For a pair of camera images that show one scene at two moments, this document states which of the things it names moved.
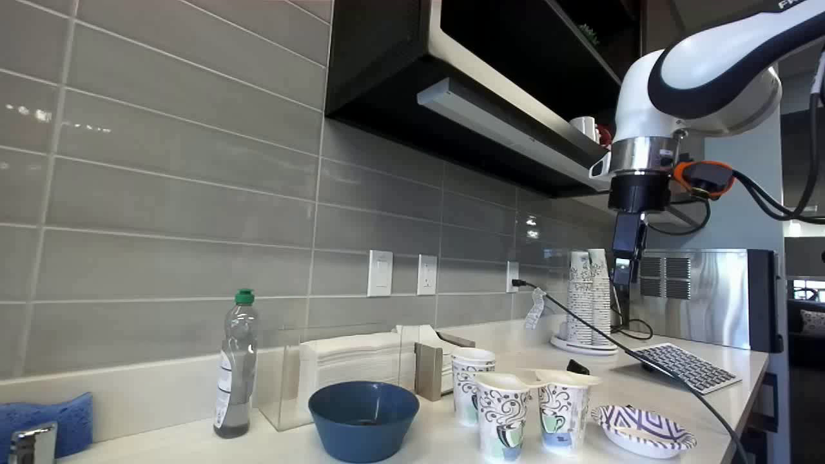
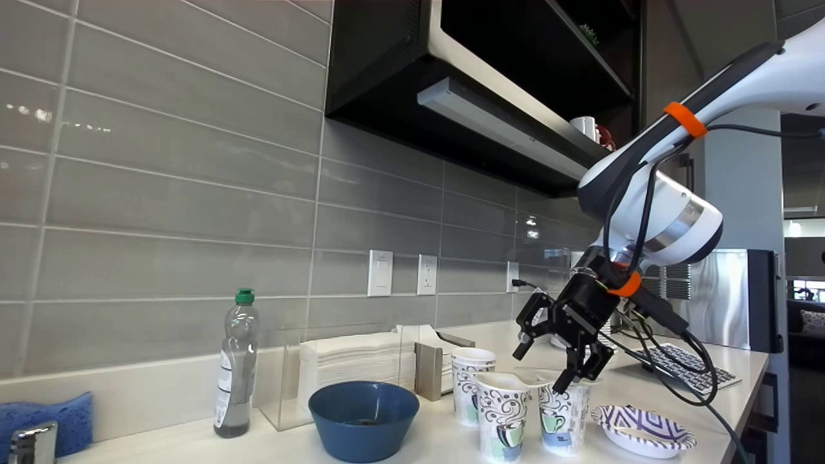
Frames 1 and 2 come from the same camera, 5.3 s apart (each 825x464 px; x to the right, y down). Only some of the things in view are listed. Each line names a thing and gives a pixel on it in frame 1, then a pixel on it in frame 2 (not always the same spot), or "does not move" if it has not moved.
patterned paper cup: [508, 413] does not move
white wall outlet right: [427, 274] does not move
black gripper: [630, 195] -> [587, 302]
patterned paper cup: [563, 415] does not move
